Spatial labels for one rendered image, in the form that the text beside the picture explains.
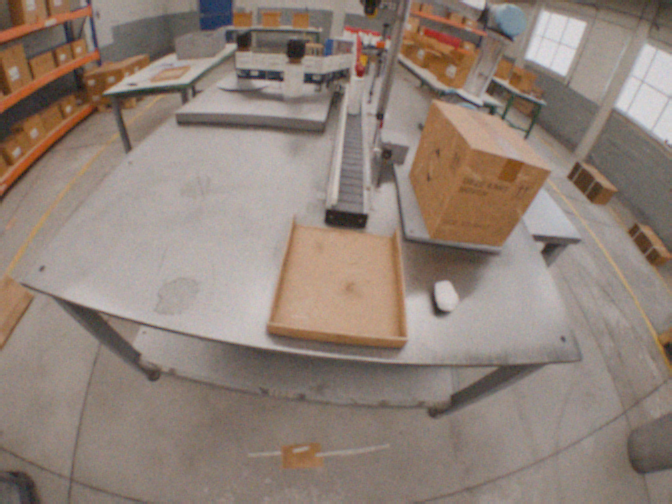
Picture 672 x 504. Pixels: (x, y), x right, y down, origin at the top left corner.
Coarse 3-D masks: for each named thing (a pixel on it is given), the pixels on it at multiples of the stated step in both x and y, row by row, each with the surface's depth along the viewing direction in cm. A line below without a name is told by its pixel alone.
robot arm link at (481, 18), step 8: (432, 0) 79; (440, 0) 77; (448, 0) 76; (456, 0) 75; (464, 0) 74; (472, 0) 73; (456, 8) 78; (464, 8) 76; (472, 8) 75; (480, 8) 74; (488, 8) 73; (472, 16) 79; (480, 16) 76
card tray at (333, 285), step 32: (288, 256) 63; (320, 256) 64; (352, 256) 66; (384, 256) 67; (288, 288) 58; (320, 288) 59; (352, 288) 60; (384, 288) 61; (288, 320) 53; (320, 320) 54; (352, 320) 54; (384, 320) 55
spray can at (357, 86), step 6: (360, 72) 99; (354, 78) 102; (360, 78) 101; (354, 84) 103; (360, 84) 103; (354, 90) 105; (360, 90) 105; (354, 96) 107; (360, 96) 107; (354, 102) 109; (360, 102) 110; (348, 108) 112; (354, 108) 111; (354, 114) 113
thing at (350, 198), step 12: (360, 108) 121; (348, 120) 108; (360, 120) 110; (348, 132) 100; (360, 132) 102; (348, 144) 93; (360, 144) 95; (348, 156) 88; (360, 156) 89; (348, 168) 83; (360, 168) 83; (348, 180) 78; (360, 180) 79; (348, 192) 74; (360, 192) 75; (336, 204) 70; (348, 204) 71; (360, 204) 72
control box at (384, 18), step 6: (384, 0) 91; (390, 0) 90; (396, 0) 88; (378, 12) 96; (384, 12) 95; (390, 12) 93; (396, 12) 92; (408, 12) 96; (366, 18) 102; (372, 18) 100; (378, 18) 98; (384, 18) 97; (390, 18) 95; (396, 18) 94
